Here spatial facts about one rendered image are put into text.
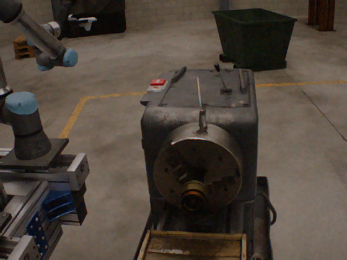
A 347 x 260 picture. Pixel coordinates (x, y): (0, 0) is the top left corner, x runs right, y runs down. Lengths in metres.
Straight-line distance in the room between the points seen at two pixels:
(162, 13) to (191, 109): 9.79
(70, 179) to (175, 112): 0.47
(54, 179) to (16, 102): 0.33
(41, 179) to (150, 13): 9.91
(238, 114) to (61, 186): 0.72
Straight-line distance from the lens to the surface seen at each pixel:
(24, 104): 1.39
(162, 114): 1.43
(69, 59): 1.53
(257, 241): 1.87
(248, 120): 1.39
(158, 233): 1.38
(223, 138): 1.30
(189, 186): 1.22
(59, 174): 1.44
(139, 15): 11.20
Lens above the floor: 1.81
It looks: 27 degrees down
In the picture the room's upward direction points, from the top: 5 degrees counter-clockwise
